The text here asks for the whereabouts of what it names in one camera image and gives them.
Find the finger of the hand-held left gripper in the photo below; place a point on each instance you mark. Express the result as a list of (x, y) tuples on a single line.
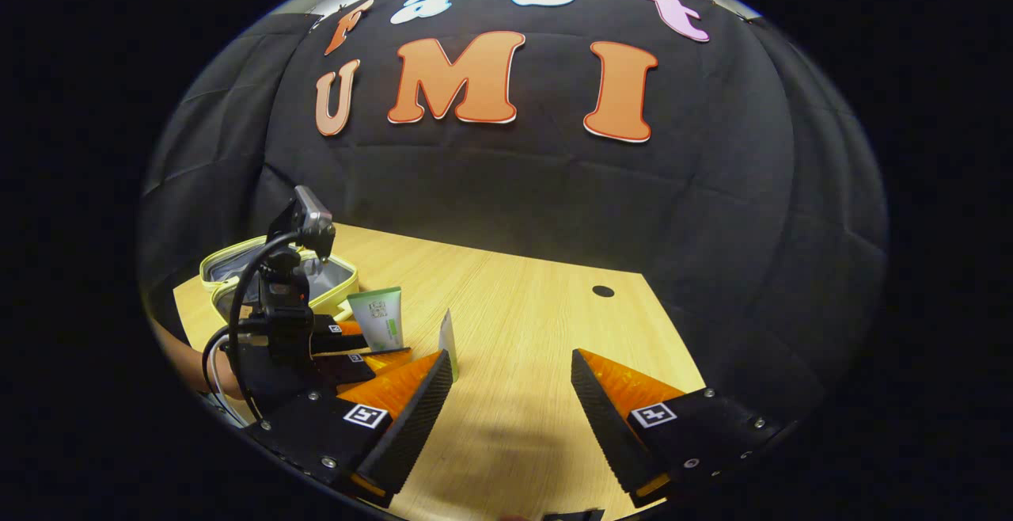
[(336, 339), (340, 364)]

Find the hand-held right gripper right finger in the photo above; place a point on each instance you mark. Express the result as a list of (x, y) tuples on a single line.
[(605, 426)]

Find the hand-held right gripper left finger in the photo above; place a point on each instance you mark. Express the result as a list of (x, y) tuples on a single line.
[(411, 426)]

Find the pale yellow suitcase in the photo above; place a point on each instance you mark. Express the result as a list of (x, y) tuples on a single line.
[(340, 297)]

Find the large white green-end cream tube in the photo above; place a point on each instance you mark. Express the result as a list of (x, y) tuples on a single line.
[(380, 319)]

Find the small white green-cap tube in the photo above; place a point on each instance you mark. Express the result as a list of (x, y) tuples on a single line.
[(448, 343)]

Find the black backdrop cloth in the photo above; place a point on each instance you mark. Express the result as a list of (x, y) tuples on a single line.
[(554, 188)]

